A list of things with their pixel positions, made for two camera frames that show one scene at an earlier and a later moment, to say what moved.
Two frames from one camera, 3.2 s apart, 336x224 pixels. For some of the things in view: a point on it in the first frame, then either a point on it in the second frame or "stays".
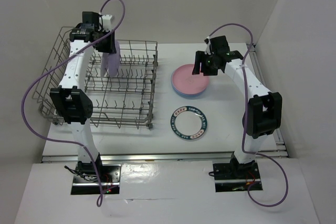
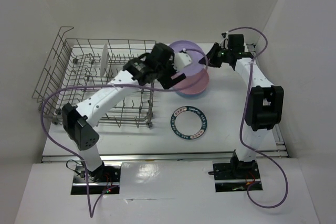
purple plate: x=114 y=60 → x=197 y=53
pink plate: x=186 y=82 stays
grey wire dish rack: x=124 y=99 stays
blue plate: x=189 y=96 stays
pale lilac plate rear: x=104 y=61 stays
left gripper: x=110 y=47 → x=168 y=81
